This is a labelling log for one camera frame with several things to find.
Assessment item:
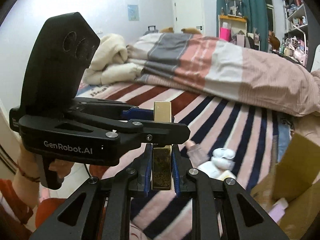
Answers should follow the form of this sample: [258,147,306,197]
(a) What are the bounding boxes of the gold rectangular box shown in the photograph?
[151,102,172,191]

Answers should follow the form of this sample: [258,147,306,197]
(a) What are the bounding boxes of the white earbuds case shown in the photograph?
[197,148,235,179]

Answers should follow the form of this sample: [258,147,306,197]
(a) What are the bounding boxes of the person's left hand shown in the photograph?
[12,140,74,209]

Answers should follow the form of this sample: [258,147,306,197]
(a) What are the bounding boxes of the brown cardboard box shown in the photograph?
[251,132,319,239]

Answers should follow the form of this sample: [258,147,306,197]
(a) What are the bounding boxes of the black suitcase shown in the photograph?
[143,25,159,36]

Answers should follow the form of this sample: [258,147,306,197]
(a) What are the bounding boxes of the yellow white cabinet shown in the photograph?
[218,15,247,39]

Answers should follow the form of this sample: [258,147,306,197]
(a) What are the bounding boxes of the brown teddy bear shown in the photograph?
[159,27,174,33]
[181,28,202,35]

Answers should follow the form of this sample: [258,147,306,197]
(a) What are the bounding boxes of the glass display case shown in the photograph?
[225,0,243,17]

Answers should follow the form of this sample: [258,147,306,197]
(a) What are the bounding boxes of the striped plush blanket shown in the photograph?
[78,83,291,239]

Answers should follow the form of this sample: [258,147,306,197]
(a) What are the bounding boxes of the dark bookshelf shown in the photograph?
[283,0,319,72]

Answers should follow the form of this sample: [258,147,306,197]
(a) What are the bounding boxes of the pink gift bag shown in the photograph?
[219,27,231,42]

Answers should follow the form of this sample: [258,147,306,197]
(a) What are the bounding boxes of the cream fleece blanket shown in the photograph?
[82,34,143,86]

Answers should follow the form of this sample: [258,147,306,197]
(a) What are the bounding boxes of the white box yellow label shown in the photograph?
[217,170,236,181]

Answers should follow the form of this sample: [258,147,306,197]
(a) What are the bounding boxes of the white door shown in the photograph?
[173,0,204,34]

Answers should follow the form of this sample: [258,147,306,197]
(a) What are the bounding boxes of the pink small bottle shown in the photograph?
[185,140,209,166]

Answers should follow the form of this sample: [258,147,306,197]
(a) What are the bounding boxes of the wall poster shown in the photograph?
[127,4,139,21]

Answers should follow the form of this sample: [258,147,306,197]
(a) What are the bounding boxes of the teal curtain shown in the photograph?
[216,0,268,52]

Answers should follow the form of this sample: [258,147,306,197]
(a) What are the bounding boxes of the folded patchwork duvet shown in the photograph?
[127,33,319,117]

